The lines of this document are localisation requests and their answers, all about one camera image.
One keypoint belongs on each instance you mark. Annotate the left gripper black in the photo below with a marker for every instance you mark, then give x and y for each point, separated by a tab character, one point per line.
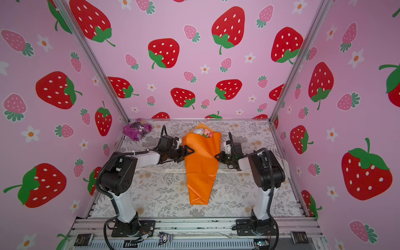
182	154

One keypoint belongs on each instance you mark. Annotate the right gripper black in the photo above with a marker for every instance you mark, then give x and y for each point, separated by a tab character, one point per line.
221	158

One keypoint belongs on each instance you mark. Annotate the orange wrapping paper sheet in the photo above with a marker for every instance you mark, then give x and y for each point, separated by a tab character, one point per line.
201	166

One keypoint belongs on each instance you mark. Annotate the fake pink rose stem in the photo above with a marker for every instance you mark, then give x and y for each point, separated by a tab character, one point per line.
207	134

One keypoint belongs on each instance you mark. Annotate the white ribbon strip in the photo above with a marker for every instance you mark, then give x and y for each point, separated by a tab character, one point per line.
166	171

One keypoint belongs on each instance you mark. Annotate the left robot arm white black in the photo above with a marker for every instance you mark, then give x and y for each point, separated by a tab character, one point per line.
116	176

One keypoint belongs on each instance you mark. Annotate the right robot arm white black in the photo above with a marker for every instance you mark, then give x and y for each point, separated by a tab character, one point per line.
268	176

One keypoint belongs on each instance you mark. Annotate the purple plastic snack bag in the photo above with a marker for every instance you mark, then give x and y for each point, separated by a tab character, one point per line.
137	130

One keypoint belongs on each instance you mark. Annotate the small purple figure charm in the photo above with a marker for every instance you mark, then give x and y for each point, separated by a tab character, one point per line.
164	238

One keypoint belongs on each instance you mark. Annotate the right black label plate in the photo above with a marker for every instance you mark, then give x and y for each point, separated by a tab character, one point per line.
299	237

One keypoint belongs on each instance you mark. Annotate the black label plate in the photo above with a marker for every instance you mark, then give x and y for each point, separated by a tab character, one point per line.
83	240
299	237

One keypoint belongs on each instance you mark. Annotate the left black label plate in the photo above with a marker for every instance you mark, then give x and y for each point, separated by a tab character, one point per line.
83	240

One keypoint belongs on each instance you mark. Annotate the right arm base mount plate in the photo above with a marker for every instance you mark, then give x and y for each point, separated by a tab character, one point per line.
250	227

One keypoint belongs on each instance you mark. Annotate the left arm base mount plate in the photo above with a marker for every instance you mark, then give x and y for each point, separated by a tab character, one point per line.
134	229

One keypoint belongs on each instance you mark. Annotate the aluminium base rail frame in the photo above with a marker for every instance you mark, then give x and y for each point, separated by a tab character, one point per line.
197	234

